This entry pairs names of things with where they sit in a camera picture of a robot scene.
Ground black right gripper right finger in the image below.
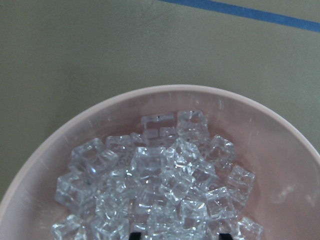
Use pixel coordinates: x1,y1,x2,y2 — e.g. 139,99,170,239
219,233,232,240

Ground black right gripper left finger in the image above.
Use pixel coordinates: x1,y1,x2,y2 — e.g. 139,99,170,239
130,232,141,240

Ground pile of clear ice cubes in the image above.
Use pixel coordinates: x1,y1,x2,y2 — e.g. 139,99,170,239
52,110,264,240

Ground pink bowl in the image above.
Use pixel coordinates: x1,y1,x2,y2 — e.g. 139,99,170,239
0,85,320,240

